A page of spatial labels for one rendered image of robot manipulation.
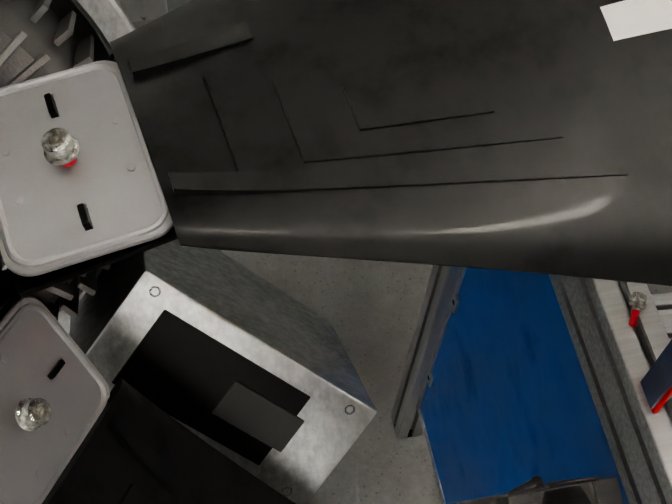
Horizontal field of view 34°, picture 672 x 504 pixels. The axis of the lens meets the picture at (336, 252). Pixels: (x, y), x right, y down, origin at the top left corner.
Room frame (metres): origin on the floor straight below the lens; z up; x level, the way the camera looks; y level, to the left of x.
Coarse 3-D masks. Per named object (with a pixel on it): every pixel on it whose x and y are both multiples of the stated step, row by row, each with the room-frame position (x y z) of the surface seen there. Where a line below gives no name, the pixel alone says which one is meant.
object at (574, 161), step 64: (192, 0) 0.32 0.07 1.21; (256, 0) 0.32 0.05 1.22; (320, 0) 0.32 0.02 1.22; (384, 0) 0.32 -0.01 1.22; (448, 0) 0.33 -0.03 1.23; (512, 0) 0.33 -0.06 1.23; (576, 0) 0.34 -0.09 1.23; (128, 64) 0.28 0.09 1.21; (192, 64) 0.29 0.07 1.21; (256, 64) 0.29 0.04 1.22; (320, 64) 0.29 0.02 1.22; (384, 64) 0.29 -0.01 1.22; (448, 64) 0.30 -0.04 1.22; (512, 64) 0.30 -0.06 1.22; (576, 64) 0.31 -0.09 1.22; (640, 64) 0.31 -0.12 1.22; (192, 128) 0.25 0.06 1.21; (256, 128) 0.26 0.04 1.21; (320, 128) 0.26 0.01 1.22; (384, 128) 0.26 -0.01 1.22; (448, 128) 0.27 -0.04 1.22; (512, 128) 0.27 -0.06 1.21; (576, 128) 0.28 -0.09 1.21; (640, 128) 0.29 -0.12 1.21; (192, 192) 0.22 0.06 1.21; (256, 192) 0.23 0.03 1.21; (320, 192) 0.23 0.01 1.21; (384, 192) 0.24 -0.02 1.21; (448, 192) 0.24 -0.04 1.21; (512, 192) 0.25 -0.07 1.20; (576, 192) 0.25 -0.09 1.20; (640, 192) 0.26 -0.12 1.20; (320, 256) 0.21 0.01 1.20; (384, 256) 0.21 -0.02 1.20; (448, 256) 0.22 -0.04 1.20; (512, 256) 0.22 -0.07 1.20; (576, 256) 0.23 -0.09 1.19; (640, 256) 0.24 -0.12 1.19
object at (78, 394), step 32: (32, 320) 0.20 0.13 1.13; (0, 352) 0.18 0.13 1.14; (32, 352) 0.19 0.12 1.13; (64, 352) 0.20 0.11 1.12; (0, 384) 0.17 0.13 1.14; (32, 384) 0.18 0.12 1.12; (64, 384) 0.18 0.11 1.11; (96, 384) 0.19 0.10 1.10; (0, 416) 0.16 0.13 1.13; (64, 416) 0.17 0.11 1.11; (96, 416) 0.18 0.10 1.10; (0, 448) 0.15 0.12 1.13; (32, 448) 0.15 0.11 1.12; (64, 448) 0.16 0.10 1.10; (0, 480) 0.13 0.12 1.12; (32, 480) 0.14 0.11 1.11
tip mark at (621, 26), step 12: (636, 0) 0.34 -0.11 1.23; (648, 0) 0.34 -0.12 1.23; (660, 0) 0.34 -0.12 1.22; (612, 12) 0.33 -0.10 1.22; (624, 12) 0.33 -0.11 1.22; (636, 12) 0.33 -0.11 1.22; (648, 12) 0.34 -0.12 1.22; (660, 12) 0.34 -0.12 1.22; (612, 24) 0.33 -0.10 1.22; (624, 24) 0.33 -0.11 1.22; (636, 24) 0.33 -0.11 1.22; (648, 24) 0.33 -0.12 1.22; (660, 24) 0.33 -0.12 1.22; (612, 36) 0.32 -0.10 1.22; (624, 36) 0.32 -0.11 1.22
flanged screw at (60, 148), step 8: (56, 128) 0.24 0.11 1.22; (48, 136) 0.24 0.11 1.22; (56, 136) 0.24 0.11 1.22; (64, 136) 0.24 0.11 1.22; (72, 136) 0.24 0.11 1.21; (48, 144) 0.23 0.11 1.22; (56, 144) 0.23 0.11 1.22; (64, 144) 0.24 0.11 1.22; (72, 144) 0.24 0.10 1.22; (48, 152) 0.23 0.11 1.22; (56, 152) 0.23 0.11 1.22; (64, 152) 0.23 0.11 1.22; (72, 152) 0.24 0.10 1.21; (48, 160) 0.23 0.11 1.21; (56, 160) 0.23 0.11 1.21; (64, 160) 0.23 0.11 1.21; (72, 160) 0.24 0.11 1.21
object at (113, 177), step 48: (0, 96) 0.27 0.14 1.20; (96, 96) 0.27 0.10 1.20; (0, 144) 0.24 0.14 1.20; (96, 144) 0.25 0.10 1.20; (144, 144) 0.25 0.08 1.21; (0, 192) 0.22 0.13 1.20; (48, 192) 0.22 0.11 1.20; (96, 192) 0.23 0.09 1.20; (144, 192) 0.23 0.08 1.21; (0, 240) 0.20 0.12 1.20; (48, 240) 0.20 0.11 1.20; (96, 240) 0.20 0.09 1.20; (144, 240) 0.21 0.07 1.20
